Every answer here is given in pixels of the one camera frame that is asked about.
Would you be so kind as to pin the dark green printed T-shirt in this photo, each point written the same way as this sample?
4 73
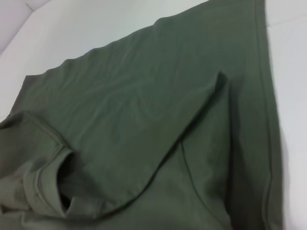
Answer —
156 134

